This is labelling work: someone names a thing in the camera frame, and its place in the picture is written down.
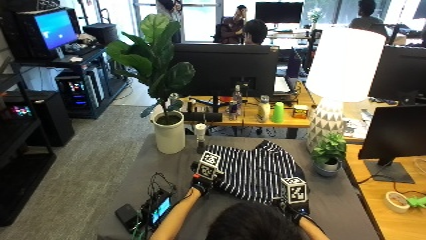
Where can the person's left hand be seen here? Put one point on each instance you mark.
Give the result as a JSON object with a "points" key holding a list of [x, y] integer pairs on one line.
{"points": [[205, 184]]}

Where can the person's right hand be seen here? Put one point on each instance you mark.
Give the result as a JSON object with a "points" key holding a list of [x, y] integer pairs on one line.
{"points": [[296, 210]]}

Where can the black white striped shirt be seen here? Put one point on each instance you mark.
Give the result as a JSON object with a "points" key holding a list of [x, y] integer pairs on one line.
{"points": [[255, 168]]}

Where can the white marker cube on right glove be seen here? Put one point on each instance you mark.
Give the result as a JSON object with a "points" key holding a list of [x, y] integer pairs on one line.
{"points": [[293, 190]]}

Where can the white marker cube on glove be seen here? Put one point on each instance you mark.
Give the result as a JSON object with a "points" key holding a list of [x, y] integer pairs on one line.
{"points": [[293, 190], [208, 164]]}

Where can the white marker cube on left glove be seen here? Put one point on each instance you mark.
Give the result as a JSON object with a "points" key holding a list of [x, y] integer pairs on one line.
{"points": [[208, 164]]}

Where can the small grey plant pot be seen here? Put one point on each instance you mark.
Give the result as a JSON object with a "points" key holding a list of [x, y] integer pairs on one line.
{"points": [[328, 168]]}

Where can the small white shaker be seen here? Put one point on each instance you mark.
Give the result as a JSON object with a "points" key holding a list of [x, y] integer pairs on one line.
{"points": [[200, 131]]}

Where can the black device with lit screen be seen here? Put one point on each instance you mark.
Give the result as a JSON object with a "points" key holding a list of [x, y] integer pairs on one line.
{"points": [[159, 208]]}

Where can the tall white plant pot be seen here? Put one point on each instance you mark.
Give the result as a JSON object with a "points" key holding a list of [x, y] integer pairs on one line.
{"points": [[170, 133]]}

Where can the small green plant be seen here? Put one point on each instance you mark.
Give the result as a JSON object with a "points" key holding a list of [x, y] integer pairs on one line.
{"points": [[329, 146]]}

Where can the wooden desk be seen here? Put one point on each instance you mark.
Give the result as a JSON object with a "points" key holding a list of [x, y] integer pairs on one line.
{"points": [[267, 121]]}

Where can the black flat box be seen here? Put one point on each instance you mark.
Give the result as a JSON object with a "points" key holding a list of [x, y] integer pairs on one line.
{"points": [[127, 216]]}

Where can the white bottle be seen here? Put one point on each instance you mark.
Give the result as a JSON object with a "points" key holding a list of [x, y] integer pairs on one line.
{"points": [[264, 110]]}

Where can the green plastic cup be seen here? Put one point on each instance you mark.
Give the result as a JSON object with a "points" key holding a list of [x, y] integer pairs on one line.
{"points": [[279, 112]]}

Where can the clear bottle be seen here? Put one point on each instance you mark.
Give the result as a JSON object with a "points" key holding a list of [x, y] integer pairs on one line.
{"points": [[237, 98]]}

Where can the wooden side table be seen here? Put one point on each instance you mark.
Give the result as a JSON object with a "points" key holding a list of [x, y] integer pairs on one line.
{"points": [[391, 213]]}

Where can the white tape roll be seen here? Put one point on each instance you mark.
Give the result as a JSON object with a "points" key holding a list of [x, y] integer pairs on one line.
{"points": [[396, 202]]}

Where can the white grey patterned lamp base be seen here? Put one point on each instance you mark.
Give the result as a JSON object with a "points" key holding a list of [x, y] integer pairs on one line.
{"points": [[327, 121]]}

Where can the yellow box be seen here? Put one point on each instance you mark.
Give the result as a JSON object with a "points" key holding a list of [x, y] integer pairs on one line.
{"points": [[300, 111]]}

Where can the green plastic object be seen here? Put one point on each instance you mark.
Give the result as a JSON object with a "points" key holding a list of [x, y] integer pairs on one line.
{"points": [[417, 202]]}

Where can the black monitor with square foot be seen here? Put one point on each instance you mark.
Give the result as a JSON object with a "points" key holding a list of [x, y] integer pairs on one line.
{"points": [[394, 133]]}

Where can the wide black monitor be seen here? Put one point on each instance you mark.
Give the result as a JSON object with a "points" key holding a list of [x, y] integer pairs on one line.
{"points": [[224, 68]]}

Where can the large-leaf green plant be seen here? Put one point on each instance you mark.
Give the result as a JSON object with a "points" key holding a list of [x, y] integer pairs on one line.
{"points": [[154, 56]]}

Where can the computer tower with coloured lights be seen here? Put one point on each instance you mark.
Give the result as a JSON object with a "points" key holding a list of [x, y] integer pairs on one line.
{"points": [[75, 91]]}

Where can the white lamp shade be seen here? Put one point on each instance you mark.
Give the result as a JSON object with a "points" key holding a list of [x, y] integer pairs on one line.
{"points": [[345, 63]]}

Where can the black shelf rack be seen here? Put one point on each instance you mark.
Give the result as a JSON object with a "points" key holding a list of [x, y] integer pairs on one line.
{"points": [[18, 160]]}

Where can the black equipment cart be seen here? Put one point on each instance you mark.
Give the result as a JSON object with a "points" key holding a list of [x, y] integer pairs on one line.
{"points": [[84, 66]]}

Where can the black monitor behind lamp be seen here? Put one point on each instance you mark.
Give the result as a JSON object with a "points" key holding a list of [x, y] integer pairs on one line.
{"points": [[400, 71]]}

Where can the black printer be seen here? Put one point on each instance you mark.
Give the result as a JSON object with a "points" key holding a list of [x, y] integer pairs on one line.
{"points": [[100, 32]]}

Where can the distant black monitor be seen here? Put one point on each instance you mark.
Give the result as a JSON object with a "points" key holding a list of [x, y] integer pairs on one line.
{"points": [[279, 11]]}

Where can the monitor with blue screen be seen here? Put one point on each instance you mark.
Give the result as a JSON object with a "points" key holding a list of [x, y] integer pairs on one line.
{"points": [[51, 30]]}

